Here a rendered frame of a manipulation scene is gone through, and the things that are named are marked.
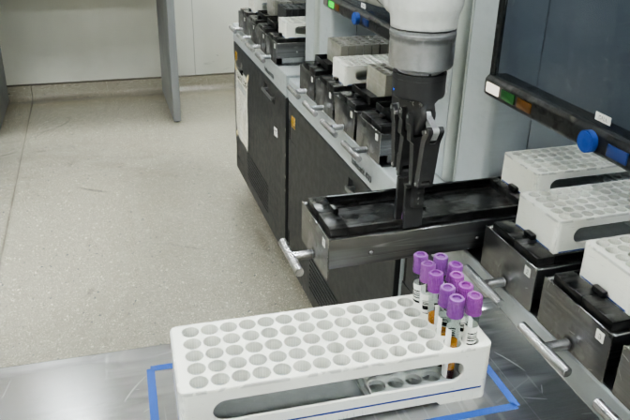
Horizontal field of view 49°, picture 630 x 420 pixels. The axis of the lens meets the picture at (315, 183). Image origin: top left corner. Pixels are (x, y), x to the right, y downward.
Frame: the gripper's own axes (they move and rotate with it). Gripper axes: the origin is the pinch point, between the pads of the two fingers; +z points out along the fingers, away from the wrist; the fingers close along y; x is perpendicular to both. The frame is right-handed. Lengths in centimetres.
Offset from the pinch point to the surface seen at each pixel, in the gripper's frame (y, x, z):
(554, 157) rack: 5.2, -29.0, -2.1
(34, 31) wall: 355, 76, 41
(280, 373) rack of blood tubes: -36.0, 29.6, -2.6
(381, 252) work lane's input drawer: -2.2, 5.0, 6.9
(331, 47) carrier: 92, -19, -2
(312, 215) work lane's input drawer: 6.8, 13.0, 3.9
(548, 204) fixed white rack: -10.1, -17.2, -1.9
